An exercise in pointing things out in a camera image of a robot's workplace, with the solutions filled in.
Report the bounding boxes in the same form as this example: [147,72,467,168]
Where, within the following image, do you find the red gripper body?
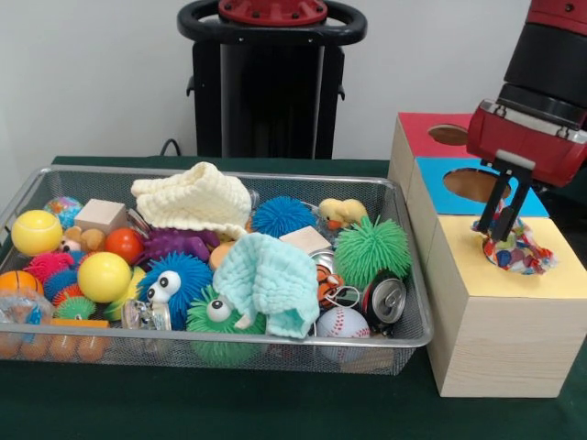
[466,107,587,188]

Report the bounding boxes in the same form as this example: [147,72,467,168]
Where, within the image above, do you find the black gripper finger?
[476,170,511,235]
[493,177,533,243]

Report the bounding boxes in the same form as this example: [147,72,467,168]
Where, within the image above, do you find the multicoloured patterned cloth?
[471,214,559,276]

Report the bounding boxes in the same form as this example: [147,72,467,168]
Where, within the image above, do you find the green spiky rubber ball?
[333,214,413,281]

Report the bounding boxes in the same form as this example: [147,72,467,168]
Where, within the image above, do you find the wooden box with three holes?
[387,112,587,398]

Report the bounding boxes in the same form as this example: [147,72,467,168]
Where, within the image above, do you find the shallow clear mesh bin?
[0,165,436,377]

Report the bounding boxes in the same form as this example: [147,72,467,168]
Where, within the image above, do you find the dark green side table cloth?
[543,169,587,224]

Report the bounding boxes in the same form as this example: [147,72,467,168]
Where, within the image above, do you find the silver drinks can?
[361,269,408,332]

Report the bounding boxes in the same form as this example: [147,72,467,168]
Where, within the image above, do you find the yellow duck plush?
[318,197,370,230]

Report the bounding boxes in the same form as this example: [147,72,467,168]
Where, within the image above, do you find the orange striped tiger plush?
[315,264,345,309]

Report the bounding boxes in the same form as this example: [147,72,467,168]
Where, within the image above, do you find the white toy baseball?
[316,305,371,339]

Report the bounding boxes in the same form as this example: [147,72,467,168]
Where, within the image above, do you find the light blue waffle cloth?
[213,232,321,340]

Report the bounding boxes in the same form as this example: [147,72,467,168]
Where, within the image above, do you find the cream waffle cloth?
[130,160,253,240]

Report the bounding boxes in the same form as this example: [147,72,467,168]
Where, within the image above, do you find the green spiky ball with eyes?
[185,286,268,368]

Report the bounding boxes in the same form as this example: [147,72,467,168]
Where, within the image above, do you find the blue spiky ball with eyes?
[137,251,216,329]

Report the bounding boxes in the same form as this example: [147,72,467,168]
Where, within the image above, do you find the yellow tennis ball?
[11,209,64,257]

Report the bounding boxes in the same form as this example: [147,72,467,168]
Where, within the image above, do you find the orange toy basketball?
[0,269,45,299]

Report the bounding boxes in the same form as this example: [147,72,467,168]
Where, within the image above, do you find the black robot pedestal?
[177,0,367,160]

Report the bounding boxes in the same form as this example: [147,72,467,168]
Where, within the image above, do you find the black looped cable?
[159,137,183,160]

